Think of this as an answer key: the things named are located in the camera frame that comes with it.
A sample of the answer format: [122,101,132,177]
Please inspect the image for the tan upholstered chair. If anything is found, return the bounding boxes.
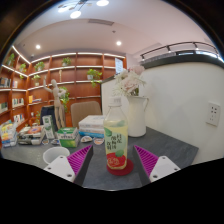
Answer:
[70,100,103,129]

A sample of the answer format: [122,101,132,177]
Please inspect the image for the ceiling air vent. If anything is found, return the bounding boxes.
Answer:
[87,18,115,27]

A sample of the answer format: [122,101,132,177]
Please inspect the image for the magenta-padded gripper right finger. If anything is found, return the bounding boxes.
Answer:
[132,144,182,187]

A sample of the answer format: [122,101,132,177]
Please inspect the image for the colourful book stack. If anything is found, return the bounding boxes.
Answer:
[0,120,19,148]

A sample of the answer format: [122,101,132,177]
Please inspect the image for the tall green and white carton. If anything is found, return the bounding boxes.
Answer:
[41,114,56,140]

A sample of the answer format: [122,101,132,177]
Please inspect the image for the yellow drink bottle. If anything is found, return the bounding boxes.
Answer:
[102,96,129,174]

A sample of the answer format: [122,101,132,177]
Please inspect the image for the wooden artist mannequin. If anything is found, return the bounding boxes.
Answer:
[43,78,68,130]

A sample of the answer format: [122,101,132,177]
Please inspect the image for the branched ceiling lamp, round bulbs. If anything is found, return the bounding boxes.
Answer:
[56,0,110,20]

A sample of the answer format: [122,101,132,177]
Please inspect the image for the black ceiling track light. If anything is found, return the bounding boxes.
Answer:
[139,41,221,61]

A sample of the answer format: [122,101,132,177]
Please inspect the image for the wooden shelf unit with books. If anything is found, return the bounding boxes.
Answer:
[0,44,127,134]

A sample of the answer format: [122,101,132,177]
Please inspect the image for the white wall outlet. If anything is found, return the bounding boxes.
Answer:
[205,101,222,127]

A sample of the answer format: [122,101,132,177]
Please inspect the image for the white mug, triangle pattern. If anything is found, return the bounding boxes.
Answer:
[42,146,71,165]

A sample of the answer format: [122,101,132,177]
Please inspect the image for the dark upholstered chair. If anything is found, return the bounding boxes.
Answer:
[39,104,58,129]

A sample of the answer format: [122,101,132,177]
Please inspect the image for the white ceramic vase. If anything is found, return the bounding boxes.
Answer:
[126,95,149,138]

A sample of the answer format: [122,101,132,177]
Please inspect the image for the white book stack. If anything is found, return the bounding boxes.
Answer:
[77,114,107,139]

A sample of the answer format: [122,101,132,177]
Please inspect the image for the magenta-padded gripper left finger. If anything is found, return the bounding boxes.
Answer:
[42,144,95,187]

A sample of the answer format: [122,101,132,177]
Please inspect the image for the green and white box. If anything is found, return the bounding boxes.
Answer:
[55,126,81,149]

